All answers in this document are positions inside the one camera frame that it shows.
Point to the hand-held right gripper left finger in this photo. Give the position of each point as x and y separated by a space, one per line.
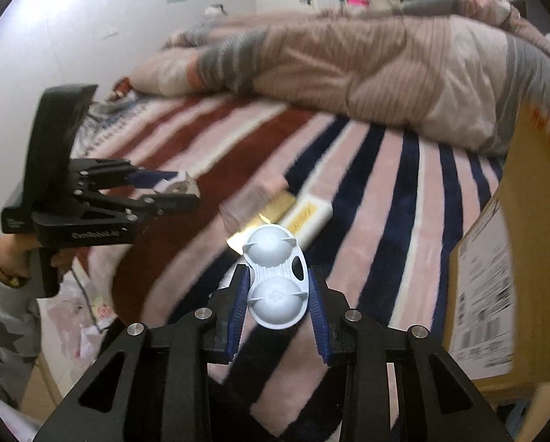
239 313

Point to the light blue contact lens case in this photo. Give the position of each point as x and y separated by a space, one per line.
270 301

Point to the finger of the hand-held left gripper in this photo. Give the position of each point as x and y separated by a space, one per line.
164 203
150 176

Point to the papers on floor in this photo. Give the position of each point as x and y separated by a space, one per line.
81 317

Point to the clear plastic box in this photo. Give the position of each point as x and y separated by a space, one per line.
249 205

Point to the striped pink blanket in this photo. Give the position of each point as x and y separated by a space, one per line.
371 202

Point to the person's left hand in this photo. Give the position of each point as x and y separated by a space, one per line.
15 255

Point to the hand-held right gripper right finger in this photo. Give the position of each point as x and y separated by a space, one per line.
318 327

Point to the cardboard box with label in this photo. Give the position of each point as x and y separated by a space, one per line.
500 262

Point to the beige and grey quilt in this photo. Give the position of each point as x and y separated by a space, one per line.
358 64

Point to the white and yellow box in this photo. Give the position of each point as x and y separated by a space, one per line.
309 216

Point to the person's left forearm star sleeve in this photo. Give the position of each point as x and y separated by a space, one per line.
3 331

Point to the gold flat box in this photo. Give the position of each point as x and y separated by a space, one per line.
277 205

